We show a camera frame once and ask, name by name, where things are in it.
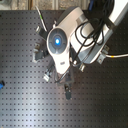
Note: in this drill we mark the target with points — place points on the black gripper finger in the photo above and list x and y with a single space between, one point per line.
69 80

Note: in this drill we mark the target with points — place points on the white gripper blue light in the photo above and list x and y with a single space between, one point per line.
58 45

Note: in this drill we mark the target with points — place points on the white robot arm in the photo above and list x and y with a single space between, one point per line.
75 40

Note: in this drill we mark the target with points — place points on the blue object at edge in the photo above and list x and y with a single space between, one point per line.
1 84

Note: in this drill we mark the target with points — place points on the metal bracket on arm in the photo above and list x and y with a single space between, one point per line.
103 54

